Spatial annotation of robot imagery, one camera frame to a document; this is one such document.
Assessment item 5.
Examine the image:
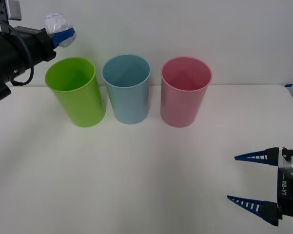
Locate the pink plastic bin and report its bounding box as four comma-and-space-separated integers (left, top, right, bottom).
160, 56, 213, 128

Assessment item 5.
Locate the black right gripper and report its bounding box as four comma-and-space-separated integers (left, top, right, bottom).
226, 147, 293, 227

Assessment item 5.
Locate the green plastic bin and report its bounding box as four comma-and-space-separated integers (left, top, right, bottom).
44, 57, 107, 128

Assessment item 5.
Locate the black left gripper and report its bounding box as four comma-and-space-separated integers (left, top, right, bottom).
14, 25, 77, 67

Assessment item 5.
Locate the clear plastic bottle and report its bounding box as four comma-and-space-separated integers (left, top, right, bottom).
44, 12, 78, 48

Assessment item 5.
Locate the pale blue plastic bin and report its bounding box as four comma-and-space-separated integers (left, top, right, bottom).
101, 54, 151, 125

